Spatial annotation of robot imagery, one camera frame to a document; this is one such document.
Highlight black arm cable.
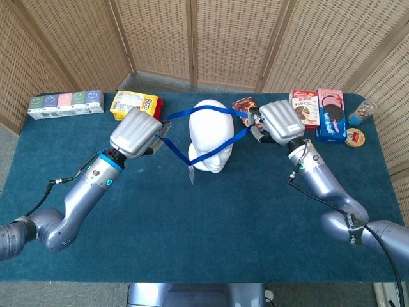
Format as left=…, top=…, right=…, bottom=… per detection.
left=24, top=153, right=100, bottom=218
left=286, top=172, right=406, bottom=307

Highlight red white cake box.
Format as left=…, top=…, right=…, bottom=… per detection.
left=289, top=90, right=320, bottom=132

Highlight blue carpet table mat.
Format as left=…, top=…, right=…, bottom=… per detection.
left=0, top=92, right=409, bottom=284

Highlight pink blue Oreo box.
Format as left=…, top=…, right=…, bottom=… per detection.
left=316, top=88, right=348, bottom=144

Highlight brown chocolate cookie box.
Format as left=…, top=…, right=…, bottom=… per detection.
left=231, top=97, right=266, bottom=134

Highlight blue lanyard with white badge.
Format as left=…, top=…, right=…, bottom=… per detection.
left=158, top=107, right=256, bottom=185

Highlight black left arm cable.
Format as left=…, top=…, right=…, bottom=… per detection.
left=24, top=153, right=100, bottom=218

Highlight yellow Lipo biscuit pack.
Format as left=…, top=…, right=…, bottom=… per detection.
left=109, top=90, right=164, bottom=122

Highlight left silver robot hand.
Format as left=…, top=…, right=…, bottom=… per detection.
left=109, top=107, right=172, bottom=161

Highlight multicolour tissue pack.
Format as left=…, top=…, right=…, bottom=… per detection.
left=27, top=90, right=105, bottom=120

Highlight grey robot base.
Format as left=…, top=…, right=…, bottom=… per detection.
left=127, top=283, right=268, bottom=307

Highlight white foam mannequin head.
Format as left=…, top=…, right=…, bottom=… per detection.
left=187, top=99, right=236, bottom=174

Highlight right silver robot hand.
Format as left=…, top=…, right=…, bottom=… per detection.
left=247, top=100, right=307, bottom=145

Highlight clear candy cup blue base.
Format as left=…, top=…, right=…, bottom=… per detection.
left=347, top=100, right=377, bottom=126

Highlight round gold red tin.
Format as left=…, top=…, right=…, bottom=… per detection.
left=344, top=127, right=367, bottom=149

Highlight wicker folding screen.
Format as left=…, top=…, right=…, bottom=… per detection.
left=0, top=0, right=409, bottom=224

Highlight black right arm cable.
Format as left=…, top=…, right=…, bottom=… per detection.
left=286, top=172, right=406, bottom=307

